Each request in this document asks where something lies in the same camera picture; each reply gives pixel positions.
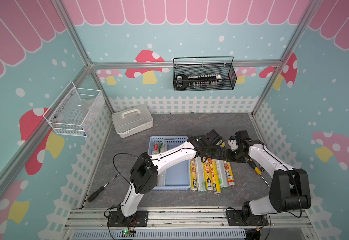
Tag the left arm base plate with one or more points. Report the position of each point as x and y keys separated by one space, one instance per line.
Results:
x=117 y=219

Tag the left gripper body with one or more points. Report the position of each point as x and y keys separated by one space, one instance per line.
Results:
x=214 y=152

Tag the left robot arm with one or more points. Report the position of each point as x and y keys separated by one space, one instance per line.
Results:
x=144 y=173

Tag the white wire mesh basket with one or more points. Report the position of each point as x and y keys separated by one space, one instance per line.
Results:
x=75 y=111

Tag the white plastic storage box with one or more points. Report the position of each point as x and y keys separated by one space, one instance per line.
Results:
x=132 y=121

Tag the black wire mesh basket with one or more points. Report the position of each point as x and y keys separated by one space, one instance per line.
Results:
x=203 y=74

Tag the small green circuit board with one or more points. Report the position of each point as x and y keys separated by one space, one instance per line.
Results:
x=128 y=234

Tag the yellow red wrap roll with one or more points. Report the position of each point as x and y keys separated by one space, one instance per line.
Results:
x=193 y=175

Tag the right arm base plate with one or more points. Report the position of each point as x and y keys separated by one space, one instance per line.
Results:
x=240 y=218

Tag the black socket bit holder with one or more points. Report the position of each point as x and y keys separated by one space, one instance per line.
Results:
x=183 y=82

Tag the black orange screwdriver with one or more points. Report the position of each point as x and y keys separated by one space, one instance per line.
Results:
x=95 y=194

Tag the yellow black screwdriver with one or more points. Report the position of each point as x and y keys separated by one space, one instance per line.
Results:
x=257 y=170

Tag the light blue plastic basket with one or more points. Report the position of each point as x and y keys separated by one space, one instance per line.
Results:
x=178 y=176

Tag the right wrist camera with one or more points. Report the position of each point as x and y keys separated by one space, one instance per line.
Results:
x=233 y=144

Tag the clear green wrap roll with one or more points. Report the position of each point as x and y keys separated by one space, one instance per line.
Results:
x=200 y=180

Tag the yellow blue-label wrap roll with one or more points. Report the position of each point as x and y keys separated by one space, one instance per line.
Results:
x=214 y=177

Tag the grey slotted cable duct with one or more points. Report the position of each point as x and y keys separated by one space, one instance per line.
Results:
x=163 y=234

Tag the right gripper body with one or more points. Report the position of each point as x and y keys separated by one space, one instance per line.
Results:
x=235 y=156

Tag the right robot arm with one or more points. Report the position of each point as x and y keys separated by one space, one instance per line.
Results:
x=289 y=188

